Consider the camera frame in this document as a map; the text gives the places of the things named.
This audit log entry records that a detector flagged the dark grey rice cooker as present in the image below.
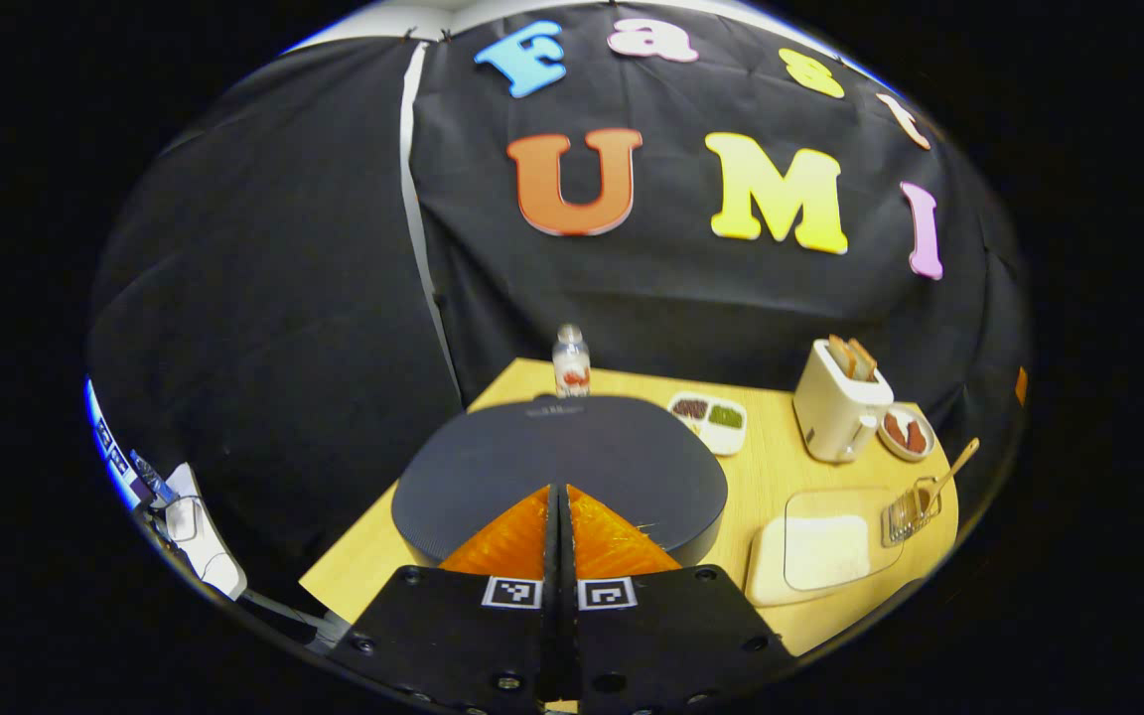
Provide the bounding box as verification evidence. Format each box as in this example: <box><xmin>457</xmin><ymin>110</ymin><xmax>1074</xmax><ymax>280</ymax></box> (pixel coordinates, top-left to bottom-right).
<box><xmin>391</xmin><ymin>394</ymin><xmax>729</xmax><ymax>567</ymax></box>

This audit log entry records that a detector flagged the white plate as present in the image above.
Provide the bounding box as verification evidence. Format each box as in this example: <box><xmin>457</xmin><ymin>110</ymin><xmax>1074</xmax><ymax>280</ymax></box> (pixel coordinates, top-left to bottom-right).
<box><xmin>876</xmin><ymin>402</ymin><xmax>936</xmax><ymax>463</ymax></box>

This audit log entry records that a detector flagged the black backdrop cloth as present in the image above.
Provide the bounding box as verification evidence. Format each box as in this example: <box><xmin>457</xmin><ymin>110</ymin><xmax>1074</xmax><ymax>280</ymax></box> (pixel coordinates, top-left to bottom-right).
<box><xmin>85</xmin><ymin>0</ymin><xmax>1030</xmax><ymax>597</ymax></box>

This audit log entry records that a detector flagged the clear plastic bottle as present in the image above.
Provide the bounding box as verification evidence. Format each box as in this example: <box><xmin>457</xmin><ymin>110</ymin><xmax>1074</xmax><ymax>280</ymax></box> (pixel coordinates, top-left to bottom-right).
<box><xmin>552</xmin><ymin>324</ymin><xmax>591</xmax><ymax>399</ymax></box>

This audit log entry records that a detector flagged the clear container of rice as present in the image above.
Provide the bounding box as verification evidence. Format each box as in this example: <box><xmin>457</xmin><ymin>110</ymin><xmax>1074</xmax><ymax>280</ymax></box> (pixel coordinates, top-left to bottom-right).
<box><xmin>743</xmin><ymin>486</ymin><xmax>907</xmax><ymax>609</ymax></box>

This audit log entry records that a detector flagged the wooden spoon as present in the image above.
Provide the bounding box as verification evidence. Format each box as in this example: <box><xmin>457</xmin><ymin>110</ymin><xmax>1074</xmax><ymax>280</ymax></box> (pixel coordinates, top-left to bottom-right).
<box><xmin>915</xmin><ymin>438</ymin><xmax>981</xmax><ymax>517</ymax></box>

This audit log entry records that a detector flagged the white toaster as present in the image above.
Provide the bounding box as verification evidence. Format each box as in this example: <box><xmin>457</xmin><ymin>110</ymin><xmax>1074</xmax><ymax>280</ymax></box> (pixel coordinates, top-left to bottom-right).
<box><xmin>792</xmin><ymin>339</ymin><xmax>895</xmax><ymax>465</ymax></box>

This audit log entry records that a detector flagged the white side desk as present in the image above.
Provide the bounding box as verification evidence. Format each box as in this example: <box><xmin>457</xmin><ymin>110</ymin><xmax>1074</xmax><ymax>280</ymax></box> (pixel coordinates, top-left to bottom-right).
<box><xmin>163</xmin><ymin>463</ymin><xmax>248</xmax><ymax>601</ymax></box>

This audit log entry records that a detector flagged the white divided dish with beans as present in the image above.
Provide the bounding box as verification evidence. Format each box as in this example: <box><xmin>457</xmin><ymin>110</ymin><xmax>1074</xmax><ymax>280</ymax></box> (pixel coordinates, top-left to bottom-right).
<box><xmin>667</xmin><ymin>391</ymin><xmax>748</xmax><ymax>457</ymax></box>

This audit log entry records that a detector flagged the clear chopstick holder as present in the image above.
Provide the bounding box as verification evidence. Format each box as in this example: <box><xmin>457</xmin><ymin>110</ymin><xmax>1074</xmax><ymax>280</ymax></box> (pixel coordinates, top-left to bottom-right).
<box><xmin>880</xmin><ymin>477</ymin><xmax>942</xmax><ymax>548</ymax></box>

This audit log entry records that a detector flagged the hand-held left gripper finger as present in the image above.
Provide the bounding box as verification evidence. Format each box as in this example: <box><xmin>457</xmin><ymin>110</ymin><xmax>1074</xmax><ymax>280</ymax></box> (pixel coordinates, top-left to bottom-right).
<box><xmin>329</xmin><ymin>484</ymin><xmax>559</xmax><ymax>715</ymax></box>
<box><xmin>558</xmin><ymin>484</ymin><xmax>796</xmax><ymax>715</ymax></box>

